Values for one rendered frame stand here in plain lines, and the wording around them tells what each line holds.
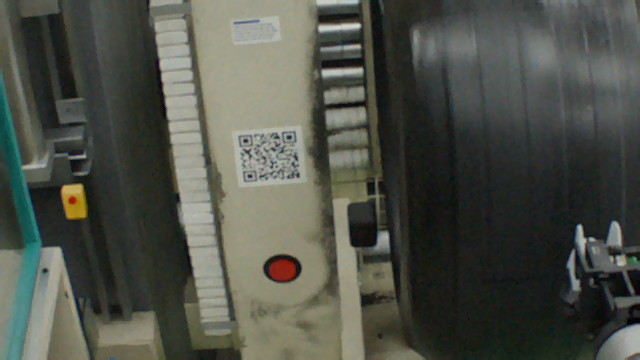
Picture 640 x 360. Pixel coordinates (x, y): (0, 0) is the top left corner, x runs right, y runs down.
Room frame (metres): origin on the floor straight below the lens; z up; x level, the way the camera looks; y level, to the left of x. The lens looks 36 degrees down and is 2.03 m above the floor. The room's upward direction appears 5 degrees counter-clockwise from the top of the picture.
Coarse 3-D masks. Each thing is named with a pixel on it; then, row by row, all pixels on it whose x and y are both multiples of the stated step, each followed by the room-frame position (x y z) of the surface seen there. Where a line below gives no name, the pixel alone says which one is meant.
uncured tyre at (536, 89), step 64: (384, 0) 1.19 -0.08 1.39; (448, 0) 1.11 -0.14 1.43; (512, 0) 1.10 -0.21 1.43; (576, 0) 1.10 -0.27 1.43; (384, 64) 1.45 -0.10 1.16; (448, 64) 1.06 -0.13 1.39; (512, 64) 1.05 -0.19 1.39; (576, 64) 1.04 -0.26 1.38; (384, 128) 1.42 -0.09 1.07; (448, 128) 1.02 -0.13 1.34; (512, 128) 1.01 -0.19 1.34; (576, 128) 1.00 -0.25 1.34; (384, 192) 1.36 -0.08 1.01; (448, 192) 0.99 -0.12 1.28; (512, 192) 0.98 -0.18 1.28; (576, 192) 0.98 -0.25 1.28; (448, 256) 0.97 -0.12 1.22; (512, 256) 0.96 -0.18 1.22; (448, 320) 0.97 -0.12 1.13; (512, 320) 0.96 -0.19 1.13
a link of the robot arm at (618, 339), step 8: (632, 328) 0.74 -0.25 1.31; (616, 336) 0.74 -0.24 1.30; (624, 336) 0.74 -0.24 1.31; (632, 336) 0.73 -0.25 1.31; (608, 344) 0.74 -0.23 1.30; (616, 344) 0.73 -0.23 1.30; (624, 344) 0.73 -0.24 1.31; (632, 344) 0.72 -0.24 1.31; (600, 352) 0.74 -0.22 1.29; (608, 352) 0.73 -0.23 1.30; (616, 352) 0.72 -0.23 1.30; (624, 352) 0.72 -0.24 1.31; (632, 352) 0.71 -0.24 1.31
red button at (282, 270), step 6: (282, 258) 1.17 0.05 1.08; (276, 264) 1.16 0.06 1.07; (282, 264) 1.16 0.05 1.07; (288, 264) 1.16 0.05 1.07; (270, 270) 1.17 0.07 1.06; (276, 270) 1.16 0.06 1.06; (282, 270) 1.16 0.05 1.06; (288, 270) 1.16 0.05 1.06; (294, 270) 1.16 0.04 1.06; (276, 276) 1.16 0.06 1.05; (282, 276) 1.16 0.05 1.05; (288, 276) 1.16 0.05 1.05
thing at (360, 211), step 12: (348, 204) 1.37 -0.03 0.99; (360, 204) 1.37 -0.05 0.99; (372, 204) 1.37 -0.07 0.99; (348, 216) 1.35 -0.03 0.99; (360, 216) 1.34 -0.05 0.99; (372, 216) 1.34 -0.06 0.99; (348, 228) 1.34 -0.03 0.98; (360, 228) 1.33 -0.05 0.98; (372, 228) 1.33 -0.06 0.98; (360, 240) 1.33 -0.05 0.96; (372, 240) 1.33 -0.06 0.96
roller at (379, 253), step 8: (384, 232) 1.39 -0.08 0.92; (384, 240) 1.38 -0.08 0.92; (368, 248) 1.37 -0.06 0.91; (376, 248) 1.37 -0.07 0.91; (384, 248) 1.37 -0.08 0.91; (368, 256) 1.37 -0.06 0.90; (376, 256) 1.37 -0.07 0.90; (384, 256) 1.37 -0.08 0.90; (360, 264) 1.38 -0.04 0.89; (368, 264) 1.37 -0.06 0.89
